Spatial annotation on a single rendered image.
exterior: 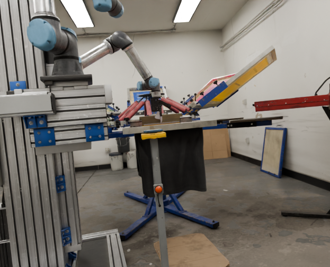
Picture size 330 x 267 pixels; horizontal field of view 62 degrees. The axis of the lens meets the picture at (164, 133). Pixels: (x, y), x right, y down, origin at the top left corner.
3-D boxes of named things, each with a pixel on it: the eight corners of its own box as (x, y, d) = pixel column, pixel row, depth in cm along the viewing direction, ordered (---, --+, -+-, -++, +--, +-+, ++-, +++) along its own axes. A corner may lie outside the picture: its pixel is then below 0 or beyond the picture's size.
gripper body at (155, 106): (151, 112, 231) (150, 98, 231) (161, 111, 232) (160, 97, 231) (152, 112, 224) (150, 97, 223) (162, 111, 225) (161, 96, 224)
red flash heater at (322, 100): (326, 107, 263) (326, 94, 262) (334, 106, 221) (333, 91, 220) (259, 112, 288) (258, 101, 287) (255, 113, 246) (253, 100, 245)
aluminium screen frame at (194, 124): (217, 125, 172) (216, 119, 171) (122, 134, 166) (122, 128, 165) (191, 124, 250) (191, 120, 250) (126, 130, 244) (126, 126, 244)
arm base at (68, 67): (49, 77, 125) (47, 54, 125) (54, 82, 140) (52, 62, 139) (83, 75, 129) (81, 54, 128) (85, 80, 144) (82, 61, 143)
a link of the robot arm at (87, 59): (57, 64, 182) (120, 28, 204) (54, 69, 195) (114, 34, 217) (68, 80, 186) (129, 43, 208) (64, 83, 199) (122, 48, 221)
